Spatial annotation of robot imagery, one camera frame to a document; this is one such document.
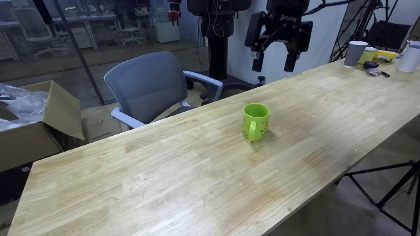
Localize white cylindrical container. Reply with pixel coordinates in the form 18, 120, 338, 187
397, 40, 420, 73

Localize green ceramic mug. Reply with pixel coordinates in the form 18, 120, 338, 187
242, 103, 270, 141

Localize grey office chair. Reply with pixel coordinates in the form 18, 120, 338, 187
103, 51, 222, 128

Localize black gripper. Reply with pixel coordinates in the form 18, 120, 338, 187
243, 11, 312, 72

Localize black tripod stand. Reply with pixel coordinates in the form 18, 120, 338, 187
334, 160, 420, 236

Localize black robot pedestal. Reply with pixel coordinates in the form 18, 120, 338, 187
186, 0, 261, 90

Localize yellow object on table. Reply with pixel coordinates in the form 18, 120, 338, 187
358, 47, 397, 64

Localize open cardboard box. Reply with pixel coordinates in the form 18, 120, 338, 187
0, 81, 85, 170

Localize grey cylindrical cup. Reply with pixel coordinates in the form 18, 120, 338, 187
343, 40, 368, 67

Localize small black tool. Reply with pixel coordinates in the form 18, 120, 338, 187
363, 61, 388, 77

